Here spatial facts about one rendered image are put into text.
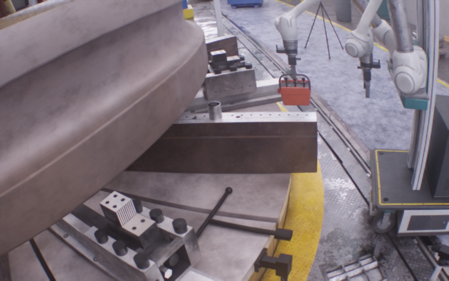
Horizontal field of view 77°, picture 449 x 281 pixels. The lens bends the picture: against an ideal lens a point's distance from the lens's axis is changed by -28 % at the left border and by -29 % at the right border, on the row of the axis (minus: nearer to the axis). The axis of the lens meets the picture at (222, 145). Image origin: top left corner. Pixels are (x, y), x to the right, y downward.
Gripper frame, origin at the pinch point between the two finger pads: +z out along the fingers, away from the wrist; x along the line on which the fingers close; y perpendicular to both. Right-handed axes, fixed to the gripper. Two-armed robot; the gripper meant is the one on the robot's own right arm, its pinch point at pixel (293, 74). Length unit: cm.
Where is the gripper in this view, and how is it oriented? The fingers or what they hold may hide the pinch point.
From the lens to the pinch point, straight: 218.7
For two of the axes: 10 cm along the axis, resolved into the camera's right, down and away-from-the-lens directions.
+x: 1.9, -5.1, 8.4
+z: 1.3, 8.6, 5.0
